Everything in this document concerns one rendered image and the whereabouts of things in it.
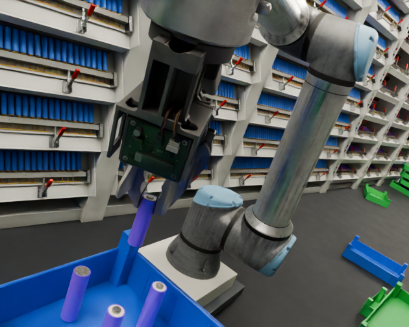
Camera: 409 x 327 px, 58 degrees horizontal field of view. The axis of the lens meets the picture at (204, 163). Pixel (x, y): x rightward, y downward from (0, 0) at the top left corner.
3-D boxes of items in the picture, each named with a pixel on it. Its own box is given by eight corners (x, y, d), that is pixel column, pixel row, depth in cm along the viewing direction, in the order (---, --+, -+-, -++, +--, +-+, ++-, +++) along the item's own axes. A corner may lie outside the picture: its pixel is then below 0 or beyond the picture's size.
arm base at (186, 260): (155, 256, 119) (165, 231, 117) (181, 238, 137) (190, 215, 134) (204, 288, 114) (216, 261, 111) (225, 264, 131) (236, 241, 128)
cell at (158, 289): (132, 326, 43) (148, 282, 41) (143, 320, 44) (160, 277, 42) (143, 337, 42) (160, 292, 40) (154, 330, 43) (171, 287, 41)
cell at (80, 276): (84, 263, 40) (71, 309, 42) (69, 268, 39) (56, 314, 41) (94, 273, 39) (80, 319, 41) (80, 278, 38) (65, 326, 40)
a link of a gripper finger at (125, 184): (95, 220, 38) (115, 152, 33) (118, 189, 43) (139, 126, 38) (122, 233, 38) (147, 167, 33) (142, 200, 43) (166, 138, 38)
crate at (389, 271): (341, 255, 201) (348, 243, 199) (350, 246, 218) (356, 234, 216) (396, 289, 187) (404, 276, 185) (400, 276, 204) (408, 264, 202)
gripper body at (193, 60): (101, 161, 32) (126, 24, 25) (137, 121, 39) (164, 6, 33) (183, 193, 32) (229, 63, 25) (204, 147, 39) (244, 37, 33)
